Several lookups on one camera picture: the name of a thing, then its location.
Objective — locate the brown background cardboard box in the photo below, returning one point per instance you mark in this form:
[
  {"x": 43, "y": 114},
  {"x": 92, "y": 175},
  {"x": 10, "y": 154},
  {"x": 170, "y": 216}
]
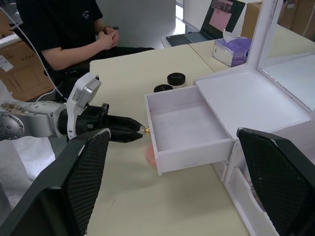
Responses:
[{"x": 22, "y": 68}]

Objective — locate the round pink makeup sponge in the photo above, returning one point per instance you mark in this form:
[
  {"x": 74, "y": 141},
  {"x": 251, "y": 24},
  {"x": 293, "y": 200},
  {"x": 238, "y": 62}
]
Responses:
[{"x": 150, "y": 155}]

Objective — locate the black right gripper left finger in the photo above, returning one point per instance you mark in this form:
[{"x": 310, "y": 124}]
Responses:
[{"x": 73, "y": 184}]

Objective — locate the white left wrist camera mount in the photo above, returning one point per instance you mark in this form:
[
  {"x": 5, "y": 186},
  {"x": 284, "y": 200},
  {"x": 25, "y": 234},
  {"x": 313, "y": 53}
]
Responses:
[{"x": 83, "y": 91}]

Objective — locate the white mirrored makeup organizer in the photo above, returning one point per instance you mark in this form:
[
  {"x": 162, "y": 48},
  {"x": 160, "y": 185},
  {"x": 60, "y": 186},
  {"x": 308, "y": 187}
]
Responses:
[{"x": 246, "y": 98}]

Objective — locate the purple tissue pack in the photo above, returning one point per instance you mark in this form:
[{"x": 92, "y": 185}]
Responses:
[{"x": 231, "y": 51}]

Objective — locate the person in black shirt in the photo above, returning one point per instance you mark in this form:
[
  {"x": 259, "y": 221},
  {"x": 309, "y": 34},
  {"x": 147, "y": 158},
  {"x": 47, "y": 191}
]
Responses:
[{"x": 61, "y": 24}]

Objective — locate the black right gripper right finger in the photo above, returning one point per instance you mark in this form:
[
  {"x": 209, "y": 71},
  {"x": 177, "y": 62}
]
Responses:
[{"x": 283, "y": 184}]

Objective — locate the black lidded powder jar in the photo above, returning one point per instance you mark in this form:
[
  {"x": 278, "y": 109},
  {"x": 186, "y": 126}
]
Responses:
[{"x": 176, "y": 78}]

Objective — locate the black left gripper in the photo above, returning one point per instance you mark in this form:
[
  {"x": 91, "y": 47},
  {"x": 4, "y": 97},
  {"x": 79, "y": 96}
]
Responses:
[{"x": 93, "y": 118}]

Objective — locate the white woven sack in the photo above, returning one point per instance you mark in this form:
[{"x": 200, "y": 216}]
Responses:
[{"x": 19, "y": 159}]

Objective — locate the black laptop pink screen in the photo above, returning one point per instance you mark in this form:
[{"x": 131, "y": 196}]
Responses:
[{"x": 216, "y": 19}]

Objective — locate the white organizer drawer gold knob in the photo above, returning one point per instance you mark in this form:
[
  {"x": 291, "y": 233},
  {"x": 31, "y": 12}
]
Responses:
[{"x": 187, "y": 127}]

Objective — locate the small plain cardboard box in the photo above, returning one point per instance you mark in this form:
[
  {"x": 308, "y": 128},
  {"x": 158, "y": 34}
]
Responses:
[{"x": 251, "y": 22}]

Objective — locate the person's left hand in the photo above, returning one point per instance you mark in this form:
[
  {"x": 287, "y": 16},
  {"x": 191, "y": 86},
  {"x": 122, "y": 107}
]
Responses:
[{"x": 113, "y": 33}]

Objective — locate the flat black round compact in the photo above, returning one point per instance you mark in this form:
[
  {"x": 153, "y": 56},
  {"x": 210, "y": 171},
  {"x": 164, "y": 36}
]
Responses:
[{"x": 163, "y": 88}]

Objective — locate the person's right hand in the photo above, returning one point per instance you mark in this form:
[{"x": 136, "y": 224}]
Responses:
[{"x": 105, "y": 41}]

